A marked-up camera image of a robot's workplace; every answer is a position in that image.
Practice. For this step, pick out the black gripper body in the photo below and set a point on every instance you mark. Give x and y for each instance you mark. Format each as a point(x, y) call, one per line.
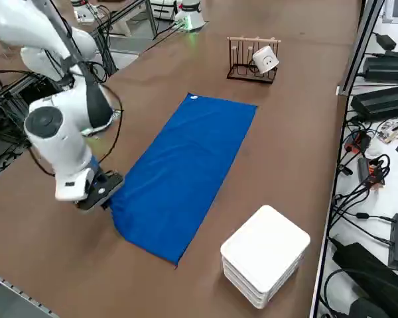
point(103, 193)

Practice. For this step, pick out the blue microfibre towel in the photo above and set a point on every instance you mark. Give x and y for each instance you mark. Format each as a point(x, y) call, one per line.
point(185, 172)

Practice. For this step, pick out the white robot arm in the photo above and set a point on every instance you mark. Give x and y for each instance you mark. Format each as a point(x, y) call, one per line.
point(190, 16)
point(63, 145)

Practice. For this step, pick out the white stacked trays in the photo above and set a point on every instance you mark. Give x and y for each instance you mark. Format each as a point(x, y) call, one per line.
point(265, 245)

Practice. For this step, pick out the white box device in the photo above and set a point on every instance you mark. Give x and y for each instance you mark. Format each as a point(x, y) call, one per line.
point(166, 11)

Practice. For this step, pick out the white smiley cup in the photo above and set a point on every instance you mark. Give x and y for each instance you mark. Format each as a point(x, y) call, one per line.
point(265, 59)

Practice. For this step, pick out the red and black device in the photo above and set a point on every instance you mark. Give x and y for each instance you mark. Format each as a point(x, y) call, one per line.
point(359, 141)

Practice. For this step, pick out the black and orange device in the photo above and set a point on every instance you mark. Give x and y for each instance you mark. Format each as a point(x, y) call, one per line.
point(368, 172)

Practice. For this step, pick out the large black bag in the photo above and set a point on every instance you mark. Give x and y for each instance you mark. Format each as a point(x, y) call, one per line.
point(368, 275)

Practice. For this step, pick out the ribbed black power supply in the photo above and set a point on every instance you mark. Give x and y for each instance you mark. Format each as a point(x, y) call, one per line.
point(381, 101)

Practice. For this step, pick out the long black power brick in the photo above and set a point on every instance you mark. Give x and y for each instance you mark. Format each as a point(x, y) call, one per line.
point(388, 68)

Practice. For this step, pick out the small black power adapter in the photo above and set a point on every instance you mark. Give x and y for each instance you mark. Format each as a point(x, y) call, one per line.
point(384, 40)

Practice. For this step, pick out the grey aluminium rail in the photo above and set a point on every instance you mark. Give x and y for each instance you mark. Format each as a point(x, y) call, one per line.
point(6, 298)

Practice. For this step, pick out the aluminium frame post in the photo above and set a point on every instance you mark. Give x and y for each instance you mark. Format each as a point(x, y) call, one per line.
point(359, 46)

